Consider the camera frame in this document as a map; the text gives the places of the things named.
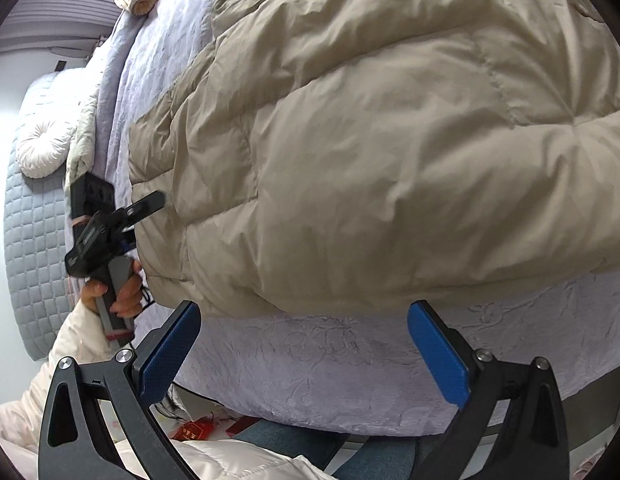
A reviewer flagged grey striped curtain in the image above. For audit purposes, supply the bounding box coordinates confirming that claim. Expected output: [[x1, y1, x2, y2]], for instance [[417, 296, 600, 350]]
[[0, 0, 120, 54]]

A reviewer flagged person left hand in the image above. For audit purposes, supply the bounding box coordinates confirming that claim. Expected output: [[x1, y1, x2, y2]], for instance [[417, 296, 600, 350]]
[[80, 260, 144, 318]]

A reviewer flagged tan puffer jacket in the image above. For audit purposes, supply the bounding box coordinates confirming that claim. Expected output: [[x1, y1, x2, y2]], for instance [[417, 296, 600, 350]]
[[128, 0, 620, 318]]

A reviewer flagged white sleeve forearm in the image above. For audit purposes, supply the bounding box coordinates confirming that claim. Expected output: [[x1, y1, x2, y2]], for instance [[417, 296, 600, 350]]
[[0, 301, 113, 479]]

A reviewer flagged round cream pillow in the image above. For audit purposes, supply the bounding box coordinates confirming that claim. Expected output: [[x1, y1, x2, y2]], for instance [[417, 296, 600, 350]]
[[16, 114, 76, 179]]

